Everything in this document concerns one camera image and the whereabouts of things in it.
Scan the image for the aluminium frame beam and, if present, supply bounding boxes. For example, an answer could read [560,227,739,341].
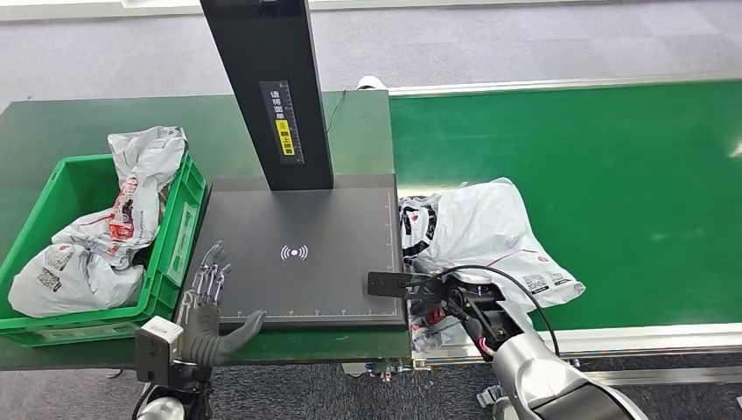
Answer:
[570,368,742,388]

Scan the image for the thin black machine cable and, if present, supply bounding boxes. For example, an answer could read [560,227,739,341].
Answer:
[325,90,347,133]

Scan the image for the tall crumpled white package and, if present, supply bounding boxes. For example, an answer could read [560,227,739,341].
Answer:
[52,126,189,270]

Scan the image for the green plastic crate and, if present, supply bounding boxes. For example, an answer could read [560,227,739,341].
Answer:
[0,152,207,347]

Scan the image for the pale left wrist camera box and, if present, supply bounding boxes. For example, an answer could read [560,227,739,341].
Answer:
[135,316,186,387]

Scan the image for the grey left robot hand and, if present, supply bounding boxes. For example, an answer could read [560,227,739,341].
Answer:
[173,240,268,368]

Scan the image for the green conveyor belt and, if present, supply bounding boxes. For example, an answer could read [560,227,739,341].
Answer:
[389,80,742,334]

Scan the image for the aluminium conveyor rail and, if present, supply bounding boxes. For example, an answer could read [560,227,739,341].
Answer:
[387,72,742,97]
[411,323,742,368]

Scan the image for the black yellow label sticker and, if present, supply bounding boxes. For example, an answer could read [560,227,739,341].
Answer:
[259,80,305,165]

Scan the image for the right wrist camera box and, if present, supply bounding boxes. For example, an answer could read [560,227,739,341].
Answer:
[367,270,431,303]

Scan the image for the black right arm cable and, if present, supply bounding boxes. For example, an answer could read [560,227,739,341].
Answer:
[414,264,561,358]

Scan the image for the white package with red print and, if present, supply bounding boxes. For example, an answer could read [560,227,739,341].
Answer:
[398,177,586,354]

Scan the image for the metal brackets under table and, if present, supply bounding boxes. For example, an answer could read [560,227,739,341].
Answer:
[341,359,433,384]

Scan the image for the low crumpled white package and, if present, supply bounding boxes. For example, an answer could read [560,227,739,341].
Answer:
[7,243,146,319]

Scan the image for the black inbound scanner machine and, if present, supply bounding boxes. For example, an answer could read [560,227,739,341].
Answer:
[176,0,409,332]

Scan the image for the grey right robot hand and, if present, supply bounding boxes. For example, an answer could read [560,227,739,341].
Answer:
[403,277,451,319]

